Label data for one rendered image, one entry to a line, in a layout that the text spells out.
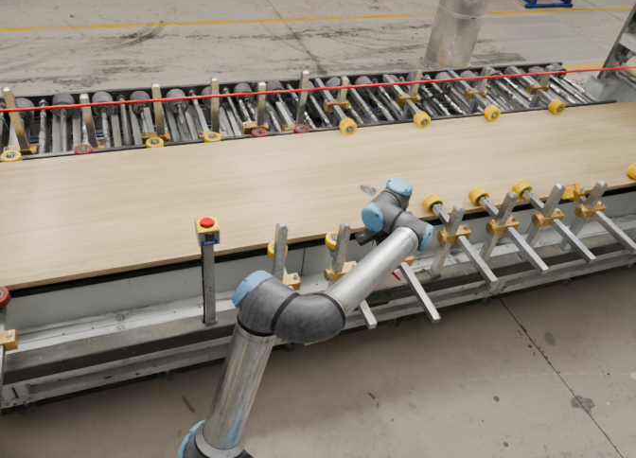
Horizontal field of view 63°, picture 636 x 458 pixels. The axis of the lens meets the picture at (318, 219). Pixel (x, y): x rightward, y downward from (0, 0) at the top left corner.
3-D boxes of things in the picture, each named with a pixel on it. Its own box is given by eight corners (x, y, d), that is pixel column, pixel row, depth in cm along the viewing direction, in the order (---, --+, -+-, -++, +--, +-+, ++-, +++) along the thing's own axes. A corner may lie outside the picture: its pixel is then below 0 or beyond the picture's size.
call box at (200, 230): (220, 245, 174) (220, 228, 169) (199, 249, 172) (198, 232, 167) (216, 231, 179) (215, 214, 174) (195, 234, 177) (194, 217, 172)
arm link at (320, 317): (318, 340, 117) (442, 220, 165) (275, 309, 122) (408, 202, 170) (309, 372, 124) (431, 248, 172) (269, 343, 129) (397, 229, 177)
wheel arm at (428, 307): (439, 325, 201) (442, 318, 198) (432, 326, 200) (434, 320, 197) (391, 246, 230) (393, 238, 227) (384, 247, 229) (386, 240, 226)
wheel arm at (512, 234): (546, 273, 213) (550, 267, 211) (539, 275, 212) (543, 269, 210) (480, 196, 247) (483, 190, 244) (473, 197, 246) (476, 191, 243)
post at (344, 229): (334, 308, 225) (352, 226, 193) (326, 308, 224) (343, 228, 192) (331, 301, 228) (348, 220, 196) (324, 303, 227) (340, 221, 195)
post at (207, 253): (217, 324, 204) (215, 241, 174) (204, 325, 203) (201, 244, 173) (215, 314, 207) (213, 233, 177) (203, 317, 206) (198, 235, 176)
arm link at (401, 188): (380, 183, 175) (396, 170, 182) (374, 211, 184) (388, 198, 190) (404, 196, 172) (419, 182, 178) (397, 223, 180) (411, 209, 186)
